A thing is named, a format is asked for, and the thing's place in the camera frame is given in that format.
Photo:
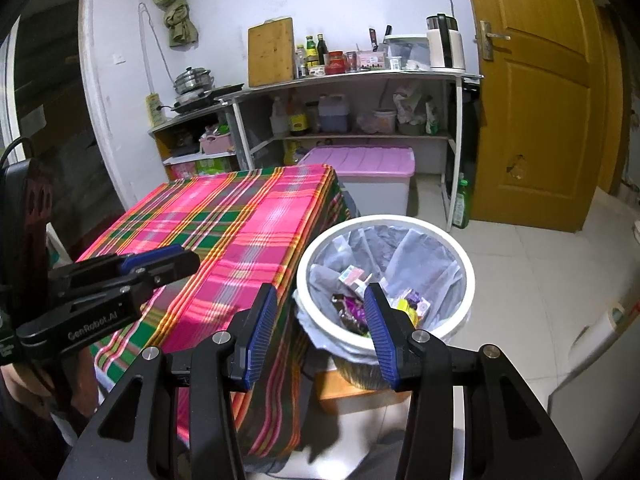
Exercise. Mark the pink carton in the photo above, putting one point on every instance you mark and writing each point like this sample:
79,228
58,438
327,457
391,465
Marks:
182,170

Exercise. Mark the white purple carton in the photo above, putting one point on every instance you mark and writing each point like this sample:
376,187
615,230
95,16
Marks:
419,304

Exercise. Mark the large red jar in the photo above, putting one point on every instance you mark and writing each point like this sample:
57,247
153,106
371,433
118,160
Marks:
335,63

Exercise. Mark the purple snack wrapper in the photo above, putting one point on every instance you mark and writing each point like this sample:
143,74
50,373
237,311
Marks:
350,310

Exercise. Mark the black tall container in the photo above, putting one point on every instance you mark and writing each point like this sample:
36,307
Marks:
469,130

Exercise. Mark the green hanging cloth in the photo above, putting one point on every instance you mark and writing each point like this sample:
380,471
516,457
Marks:
175,20

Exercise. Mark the red white carton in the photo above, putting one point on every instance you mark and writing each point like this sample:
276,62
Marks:
352,277

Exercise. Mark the crumpled plastic bag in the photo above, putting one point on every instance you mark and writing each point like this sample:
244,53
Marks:
407,105

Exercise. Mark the grey storage box pink lid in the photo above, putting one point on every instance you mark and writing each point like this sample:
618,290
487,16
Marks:
360,160

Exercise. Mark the green plastic bottle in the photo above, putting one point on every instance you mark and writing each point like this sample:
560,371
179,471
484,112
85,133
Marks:
461,205

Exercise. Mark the green white bottle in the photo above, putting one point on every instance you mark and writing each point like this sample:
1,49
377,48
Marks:
432,119

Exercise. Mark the white appliance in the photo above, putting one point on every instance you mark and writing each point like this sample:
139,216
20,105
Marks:
600,385

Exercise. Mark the small red jar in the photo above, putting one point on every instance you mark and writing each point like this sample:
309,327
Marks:
352,61

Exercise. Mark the pink plastic basket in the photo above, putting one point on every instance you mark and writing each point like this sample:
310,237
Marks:
217,145

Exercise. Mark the pink knife holder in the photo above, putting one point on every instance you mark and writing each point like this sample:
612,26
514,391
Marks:
372,60

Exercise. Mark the steel steamer pot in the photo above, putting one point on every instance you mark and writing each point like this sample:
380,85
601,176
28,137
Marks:
195,82

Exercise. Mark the wooden door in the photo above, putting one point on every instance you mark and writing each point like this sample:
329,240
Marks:
540,125

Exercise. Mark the low wooden stool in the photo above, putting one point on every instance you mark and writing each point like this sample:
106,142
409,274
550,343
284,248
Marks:
340,390

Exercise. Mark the white plastic bottle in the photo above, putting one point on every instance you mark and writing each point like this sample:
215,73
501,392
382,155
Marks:
279,119

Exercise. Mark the black induction stove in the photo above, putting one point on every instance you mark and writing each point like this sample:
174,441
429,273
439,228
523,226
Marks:
220,91

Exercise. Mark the clear glass bottle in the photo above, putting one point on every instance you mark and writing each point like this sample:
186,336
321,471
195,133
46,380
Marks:
301,62

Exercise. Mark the person's left hand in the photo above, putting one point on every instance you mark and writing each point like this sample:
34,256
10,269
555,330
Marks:
25,385

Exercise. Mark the white round trash bin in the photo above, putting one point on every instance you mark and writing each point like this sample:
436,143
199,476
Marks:
390,220

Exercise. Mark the purple plastic jug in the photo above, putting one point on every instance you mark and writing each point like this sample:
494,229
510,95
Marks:
333,116

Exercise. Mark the yellow power strip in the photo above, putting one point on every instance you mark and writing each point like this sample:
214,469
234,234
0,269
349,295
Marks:
156,110

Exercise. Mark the yellow snack packet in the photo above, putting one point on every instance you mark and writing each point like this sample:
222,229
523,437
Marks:
406,312

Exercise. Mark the yellow label oil bottle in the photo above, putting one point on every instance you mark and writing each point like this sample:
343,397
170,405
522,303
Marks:
298,121

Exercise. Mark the small low shelf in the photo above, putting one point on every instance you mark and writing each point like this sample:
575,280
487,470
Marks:
185,117

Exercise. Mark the brown sauce bottle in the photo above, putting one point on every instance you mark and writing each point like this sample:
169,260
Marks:
312,119

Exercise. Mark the clear plastic container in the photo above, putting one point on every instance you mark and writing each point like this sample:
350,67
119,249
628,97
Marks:
412,50

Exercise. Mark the metal kitchen shelf unit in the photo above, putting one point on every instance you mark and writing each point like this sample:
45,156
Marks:
350,77

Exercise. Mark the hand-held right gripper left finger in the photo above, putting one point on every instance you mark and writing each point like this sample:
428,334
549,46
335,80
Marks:
262,335

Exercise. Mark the wooden cutting board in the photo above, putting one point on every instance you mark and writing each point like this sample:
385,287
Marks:
270,52

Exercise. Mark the clear plastic tub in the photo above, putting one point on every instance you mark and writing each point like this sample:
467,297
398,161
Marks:
383,121

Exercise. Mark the clear plastic bin liner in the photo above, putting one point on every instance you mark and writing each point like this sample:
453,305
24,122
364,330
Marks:
425,260

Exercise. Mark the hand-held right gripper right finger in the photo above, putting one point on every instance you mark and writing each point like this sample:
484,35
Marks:
380,335

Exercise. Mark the green carton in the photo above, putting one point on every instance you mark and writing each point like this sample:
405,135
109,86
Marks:
214,165

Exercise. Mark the white electric kettle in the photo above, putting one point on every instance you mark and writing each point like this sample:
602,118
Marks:
445,45

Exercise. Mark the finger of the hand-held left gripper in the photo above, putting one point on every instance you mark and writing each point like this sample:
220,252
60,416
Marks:
150,257
160,274

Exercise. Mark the dark sauce bottle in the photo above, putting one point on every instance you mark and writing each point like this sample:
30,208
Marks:
322,50

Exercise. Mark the pink plaid tablecloth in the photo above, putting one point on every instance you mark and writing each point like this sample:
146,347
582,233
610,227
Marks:
240,220

